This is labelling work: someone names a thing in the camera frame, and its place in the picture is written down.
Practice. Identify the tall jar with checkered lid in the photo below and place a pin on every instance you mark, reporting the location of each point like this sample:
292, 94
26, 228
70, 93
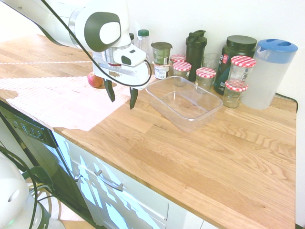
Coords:
241, 70

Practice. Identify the black shaker bottle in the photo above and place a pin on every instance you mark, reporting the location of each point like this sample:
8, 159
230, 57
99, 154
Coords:
196, 52

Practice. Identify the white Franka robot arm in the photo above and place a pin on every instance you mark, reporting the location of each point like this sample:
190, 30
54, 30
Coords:
71, 21

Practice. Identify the green yogurt cup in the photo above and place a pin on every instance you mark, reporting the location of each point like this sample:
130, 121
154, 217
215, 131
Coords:
161, 53

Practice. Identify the clear plastic rectangular container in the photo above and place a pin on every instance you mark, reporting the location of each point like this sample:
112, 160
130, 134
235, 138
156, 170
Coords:
183, 102

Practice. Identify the black dishwasher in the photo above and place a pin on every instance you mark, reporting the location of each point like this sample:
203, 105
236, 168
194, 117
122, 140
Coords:
40, 152

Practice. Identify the white pitcher with blue lid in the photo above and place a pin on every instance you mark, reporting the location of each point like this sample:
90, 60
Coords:
267, 74

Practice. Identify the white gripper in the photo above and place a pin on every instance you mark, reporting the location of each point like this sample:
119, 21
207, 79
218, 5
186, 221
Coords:
124, 74

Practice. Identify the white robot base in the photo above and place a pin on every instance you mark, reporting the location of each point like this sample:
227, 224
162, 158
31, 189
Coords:
16, 195

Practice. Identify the large black protein tub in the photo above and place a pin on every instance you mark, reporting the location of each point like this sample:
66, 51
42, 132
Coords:
226, 64

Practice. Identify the clear drinking glass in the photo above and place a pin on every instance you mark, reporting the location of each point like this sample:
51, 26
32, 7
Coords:
210, 60

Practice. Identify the white cabinet drawer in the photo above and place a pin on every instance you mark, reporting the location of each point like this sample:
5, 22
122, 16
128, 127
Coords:
114, 181

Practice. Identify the clear bottle with green cap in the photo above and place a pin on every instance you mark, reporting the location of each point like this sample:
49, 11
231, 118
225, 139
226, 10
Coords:
143, 43

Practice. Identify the white yogurt cup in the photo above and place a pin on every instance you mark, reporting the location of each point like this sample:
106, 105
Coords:
162, 71

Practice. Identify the red apple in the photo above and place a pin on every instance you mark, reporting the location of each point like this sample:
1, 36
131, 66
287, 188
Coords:
94, 80

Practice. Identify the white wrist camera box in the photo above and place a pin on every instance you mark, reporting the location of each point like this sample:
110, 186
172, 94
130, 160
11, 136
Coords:
129, 57

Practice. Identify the clear bottle with black cap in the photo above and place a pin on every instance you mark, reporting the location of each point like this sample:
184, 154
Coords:
131, 39

